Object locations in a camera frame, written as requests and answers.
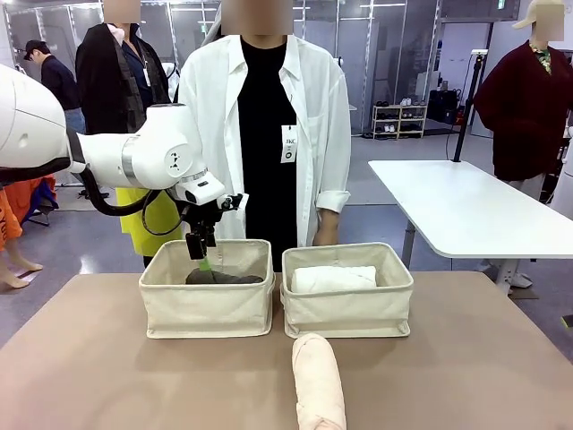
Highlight person in black cap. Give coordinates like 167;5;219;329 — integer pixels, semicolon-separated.
22;39;87;135

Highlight beige hat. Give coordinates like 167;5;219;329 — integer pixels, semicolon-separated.
512;0;566;30

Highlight white name badge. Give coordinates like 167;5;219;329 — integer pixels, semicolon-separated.
280;125;299;165

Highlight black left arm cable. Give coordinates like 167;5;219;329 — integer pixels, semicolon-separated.
66;129;190;237

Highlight mannequin feet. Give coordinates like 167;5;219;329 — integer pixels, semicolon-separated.
0;239;45;289

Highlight black tripod stand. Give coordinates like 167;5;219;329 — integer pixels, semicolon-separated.
451;48;489;163

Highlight pink rolled towel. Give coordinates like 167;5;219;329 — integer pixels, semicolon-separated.
291;333;347;430

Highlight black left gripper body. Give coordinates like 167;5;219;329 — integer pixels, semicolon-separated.
181;203;225;237

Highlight beige fabric basket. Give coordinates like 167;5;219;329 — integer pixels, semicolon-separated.
280;242;414;340
138;239;276;340

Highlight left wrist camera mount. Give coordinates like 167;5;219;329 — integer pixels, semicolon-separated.
218;192;250;214

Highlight grey towel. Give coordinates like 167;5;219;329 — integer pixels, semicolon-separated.
185;266;265;286

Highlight white side table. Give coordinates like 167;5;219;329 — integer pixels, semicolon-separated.
367;159;573;295

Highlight wooden shoe rack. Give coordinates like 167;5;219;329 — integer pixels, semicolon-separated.
371;103;429;140

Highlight yellow green apron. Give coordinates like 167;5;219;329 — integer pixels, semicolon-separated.
115;186;189;259

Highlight mannequin in red cardigan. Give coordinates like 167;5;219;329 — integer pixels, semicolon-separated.
473;39;573;205

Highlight person in white coat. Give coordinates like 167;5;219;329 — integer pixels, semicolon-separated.
176;33;353;272

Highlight black equipment case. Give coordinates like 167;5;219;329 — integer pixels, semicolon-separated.
429;88;463;122

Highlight orange cloth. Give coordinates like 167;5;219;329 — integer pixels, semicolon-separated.
0;176;60;252

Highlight white towel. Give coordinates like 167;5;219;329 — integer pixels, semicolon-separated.
290;265;378;295

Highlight person's left forearm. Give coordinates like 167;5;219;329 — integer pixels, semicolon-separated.
312;206;342;247

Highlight person in dark jacket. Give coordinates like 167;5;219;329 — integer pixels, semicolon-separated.
74;0;189;270

